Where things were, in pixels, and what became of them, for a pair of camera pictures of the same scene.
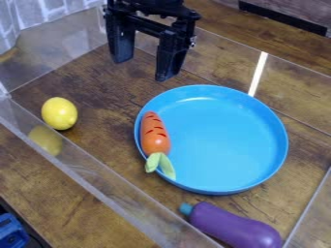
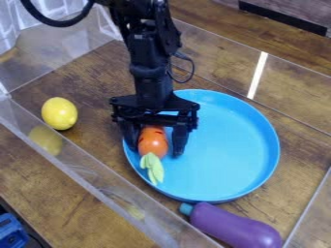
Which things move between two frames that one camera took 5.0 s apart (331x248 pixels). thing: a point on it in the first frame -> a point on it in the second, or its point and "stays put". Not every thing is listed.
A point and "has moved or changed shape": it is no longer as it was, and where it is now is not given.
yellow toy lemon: (59, 112) stays put
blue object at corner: (13, 235) stays put
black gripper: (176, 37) -> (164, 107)
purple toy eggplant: (236, 232) stays put
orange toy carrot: (155, 137) has moved or changed shape
